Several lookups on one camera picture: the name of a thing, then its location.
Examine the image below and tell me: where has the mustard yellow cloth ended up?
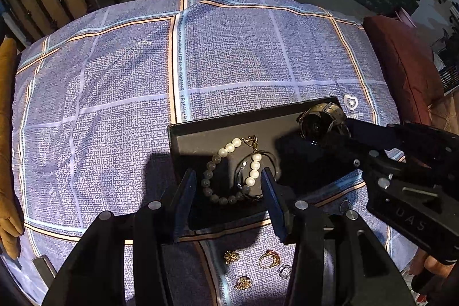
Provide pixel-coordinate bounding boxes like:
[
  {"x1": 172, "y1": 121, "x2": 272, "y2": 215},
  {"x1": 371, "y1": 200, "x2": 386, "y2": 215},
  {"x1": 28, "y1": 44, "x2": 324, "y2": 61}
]
[{"x1": 0, "y1": 38, "x2": 25, "y2": 261}]

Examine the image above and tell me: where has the gold ring with red stone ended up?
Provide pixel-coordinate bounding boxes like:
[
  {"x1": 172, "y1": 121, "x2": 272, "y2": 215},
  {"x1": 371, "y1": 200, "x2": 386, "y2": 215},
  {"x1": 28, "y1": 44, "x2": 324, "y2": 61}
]
[{"x1": 258, "y1": 249, "x2": 282, "y2": 269}]

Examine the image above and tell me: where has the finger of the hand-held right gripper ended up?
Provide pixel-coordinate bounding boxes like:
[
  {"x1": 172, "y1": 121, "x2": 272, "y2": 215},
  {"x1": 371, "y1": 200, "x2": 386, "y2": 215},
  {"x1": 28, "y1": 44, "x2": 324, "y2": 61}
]
[
  {"x1": 343, "y1": 119, "x2": 407, "y2": 151},
  {"x1": 320, "y1": 137, "x2": 385, "y2": 171}
]

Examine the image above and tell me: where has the blue plaid blanket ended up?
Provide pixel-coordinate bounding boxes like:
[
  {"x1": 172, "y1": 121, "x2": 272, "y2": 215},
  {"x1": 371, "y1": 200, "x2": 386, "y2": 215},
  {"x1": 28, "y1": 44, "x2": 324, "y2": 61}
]
[{"x1": 11, "y1": 0, "x2": 407, "y2": 306}]

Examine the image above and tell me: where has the maroon pillow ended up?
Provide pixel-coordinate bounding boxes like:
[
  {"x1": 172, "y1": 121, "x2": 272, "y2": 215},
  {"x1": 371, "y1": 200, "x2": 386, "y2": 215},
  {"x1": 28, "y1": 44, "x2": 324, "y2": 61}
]
[{"x1": 362, "y1": 15, "x2": 446, "y2": 121}]

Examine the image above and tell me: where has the pearl and grey bead bracelet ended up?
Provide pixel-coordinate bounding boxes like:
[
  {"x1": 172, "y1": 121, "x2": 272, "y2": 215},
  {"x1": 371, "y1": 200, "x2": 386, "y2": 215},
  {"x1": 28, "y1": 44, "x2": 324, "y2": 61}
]
[{"x1": 201, "y1": 135, "x2": 264, "y2": 206}]

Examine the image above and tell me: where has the person's right hand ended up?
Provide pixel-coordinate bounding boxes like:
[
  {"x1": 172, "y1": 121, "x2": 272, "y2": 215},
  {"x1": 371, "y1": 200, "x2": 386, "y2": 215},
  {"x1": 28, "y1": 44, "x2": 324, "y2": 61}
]
[{"x1": 411, "y1": 250, "x2": 459, "y2": 292}]

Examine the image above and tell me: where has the dark glossy bangle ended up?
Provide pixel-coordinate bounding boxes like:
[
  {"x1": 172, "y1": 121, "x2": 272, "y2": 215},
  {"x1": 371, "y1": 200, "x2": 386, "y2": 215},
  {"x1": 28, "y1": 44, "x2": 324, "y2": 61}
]
[{"x1": 235, "y1": 151, "x2": 279, "y2": 202}]

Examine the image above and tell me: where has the black jewelry tray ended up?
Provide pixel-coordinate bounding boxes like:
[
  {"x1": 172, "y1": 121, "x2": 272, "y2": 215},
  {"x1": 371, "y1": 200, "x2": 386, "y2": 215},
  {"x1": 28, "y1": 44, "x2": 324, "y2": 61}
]
[{"x1": 167, "y1": 96, "x2": 363, "y2": 232}]

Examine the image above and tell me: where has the grey flat device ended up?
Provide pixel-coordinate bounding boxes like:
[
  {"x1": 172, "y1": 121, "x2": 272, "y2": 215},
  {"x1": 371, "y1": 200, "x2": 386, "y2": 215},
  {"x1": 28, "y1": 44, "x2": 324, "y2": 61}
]
[{"x1": 32, "y1": 255, "x2": 57, "y2": 284}]

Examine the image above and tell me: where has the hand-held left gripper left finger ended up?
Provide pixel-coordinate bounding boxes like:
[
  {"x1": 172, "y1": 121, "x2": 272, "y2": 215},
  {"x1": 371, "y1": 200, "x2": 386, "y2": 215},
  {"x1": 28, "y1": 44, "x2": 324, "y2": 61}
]
[{"x1": 42, "y1": 168, "x2": 197, "y2": 306}]

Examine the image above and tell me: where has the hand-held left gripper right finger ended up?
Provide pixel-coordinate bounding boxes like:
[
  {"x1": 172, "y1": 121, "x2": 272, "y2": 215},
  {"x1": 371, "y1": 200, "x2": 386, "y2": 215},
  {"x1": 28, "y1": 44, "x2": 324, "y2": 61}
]
[{"x1": 260, "y1": 167, "x2": 413, "y2": 306}]

